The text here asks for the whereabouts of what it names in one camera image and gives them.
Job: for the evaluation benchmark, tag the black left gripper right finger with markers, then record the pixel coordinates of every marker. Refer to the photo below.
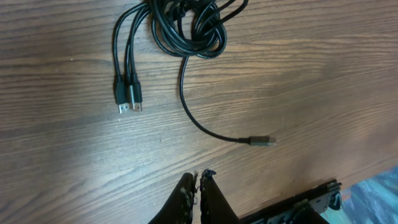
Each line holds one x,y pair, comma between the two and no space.
214,207

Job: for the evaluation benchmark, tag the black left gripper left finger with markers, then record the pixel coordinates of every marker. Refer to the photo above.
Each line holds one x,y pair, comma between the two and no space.
178,209

